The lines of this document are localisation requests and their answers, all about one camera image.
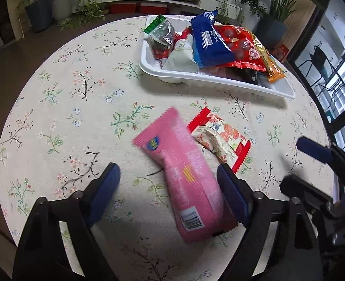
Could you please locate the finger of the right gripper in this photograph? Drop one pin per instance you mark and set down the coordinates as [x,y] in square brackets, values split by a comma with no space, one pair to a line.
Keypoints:
[314,150]

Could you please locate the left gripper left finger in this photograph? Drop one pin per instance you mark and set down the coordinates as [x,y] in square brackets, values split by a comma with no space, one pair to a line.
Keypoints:
[98,194]

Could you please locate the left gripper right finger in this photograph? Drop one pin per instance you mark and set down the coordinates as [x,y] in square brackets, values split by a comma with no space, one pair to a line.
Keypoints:
[236,192]

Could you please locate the pink snack bar wrapper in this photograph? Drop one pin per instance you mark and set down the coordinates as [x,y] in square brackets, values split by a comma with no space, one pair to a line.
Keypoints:
[200,210]

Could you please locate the red white fruit candy wrapper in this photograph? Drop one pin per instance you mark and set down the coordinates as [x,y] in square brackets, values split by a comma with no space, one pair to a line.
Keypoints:
[220,138]

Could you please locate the black snack pouch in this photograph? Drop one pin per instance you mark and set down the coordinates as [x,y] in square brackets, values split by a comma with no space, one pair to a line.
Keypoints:
[249,76]

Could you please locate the gold snack wrapper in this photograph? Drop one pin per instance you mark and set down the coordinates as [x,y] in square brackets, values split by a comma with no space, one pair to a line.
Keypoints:
[261,49]

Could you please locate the red chocolate ball bag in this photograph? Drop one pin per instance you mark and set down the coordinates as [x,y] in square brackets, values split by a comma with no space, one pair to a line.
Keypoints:
[240,42]

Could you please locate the white pale green snack bag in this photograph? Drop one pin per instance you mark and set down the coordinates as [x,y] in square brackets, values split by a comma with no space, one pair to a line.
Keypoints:
[181,59]

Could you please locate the blue roll cake wrapper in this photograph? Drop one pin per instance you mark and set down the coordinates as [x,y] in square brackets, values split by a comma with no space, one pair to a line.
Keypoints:
[210,50]

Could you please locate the small red white candy packet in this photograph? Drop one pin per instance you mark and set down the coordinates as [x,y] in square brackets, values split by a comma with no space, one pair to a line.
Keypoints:
[184,34]

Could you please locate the green red seaweed snack bag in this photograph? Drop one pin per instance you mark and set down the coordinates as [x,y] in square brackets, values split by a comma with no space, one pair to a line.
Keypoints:
[160,37]

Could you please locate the orange snack bar wrapper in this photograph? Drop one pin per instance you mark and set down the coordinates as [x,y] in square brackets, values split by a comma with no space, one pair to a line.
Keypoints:
[274,72]

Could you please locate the floral tablecloth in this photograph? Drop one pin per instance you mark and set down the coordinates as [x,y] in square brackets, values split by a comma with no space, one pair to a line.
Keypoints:
[87,105]

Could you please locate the red box on floor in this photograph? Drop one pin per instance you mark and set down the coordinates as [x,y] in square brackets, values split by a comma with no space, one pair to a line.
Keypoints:
[280,52]

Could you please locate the white plastic tray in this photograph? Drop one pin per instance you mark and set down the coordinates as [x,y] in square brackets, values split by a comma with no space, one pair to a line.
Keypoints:
[151,66]

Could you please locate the dark square plant pot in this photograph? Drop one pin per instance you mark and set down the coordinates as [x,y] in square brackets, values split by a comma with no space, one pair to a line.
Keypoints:
[269,31]

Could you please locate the dark grey plant pot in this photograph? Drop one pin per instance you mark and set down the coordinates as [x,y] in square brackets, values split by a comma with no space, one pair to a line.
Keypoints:
[40,15]

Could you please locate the white plant pot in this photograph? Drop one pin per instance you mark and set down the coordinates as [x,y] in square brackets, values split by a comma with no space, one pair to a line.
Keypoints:
[61,10]

